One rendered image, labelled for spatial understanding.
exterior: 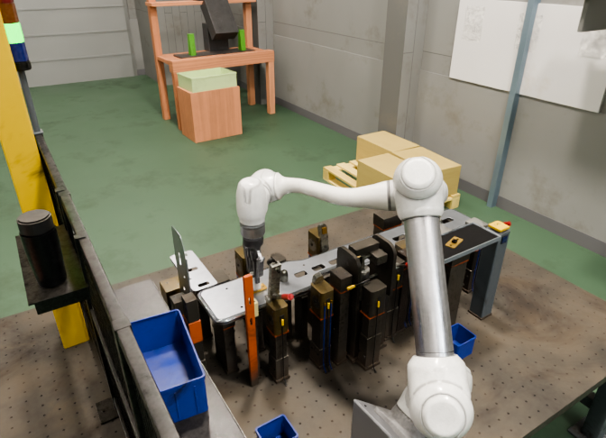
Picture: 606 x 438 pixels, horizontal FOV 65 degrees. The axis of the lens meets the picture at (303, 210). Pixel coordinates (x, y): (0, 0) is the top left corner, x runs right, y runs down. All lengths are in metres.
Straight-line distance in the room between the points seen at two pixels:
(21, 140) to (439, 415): 1.52
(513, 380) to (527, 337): 0.28
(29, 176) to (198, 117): 4.66
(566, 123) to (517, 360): 2.68
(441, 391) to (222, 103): 5.60
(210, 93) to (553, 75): 3.95
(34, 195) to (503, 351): 1.90
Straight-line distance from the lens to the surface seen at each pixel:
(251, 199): 1.60
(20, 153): 1.86
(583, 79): 4.36
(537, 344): 2.28
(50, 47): 10.60
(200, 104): 6.38
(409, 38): 5.25
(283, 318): 1.71
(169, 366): 1.56
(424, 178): 1.31
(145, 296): 1.86
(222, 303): 1.81
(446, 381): 1.32
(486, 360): 2.13
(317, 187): 1.65
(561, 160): 4.54
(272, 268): 1.60
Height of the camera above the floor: 2.12
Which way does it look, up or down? 28 degrees down
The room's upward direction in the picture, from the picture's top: straight up
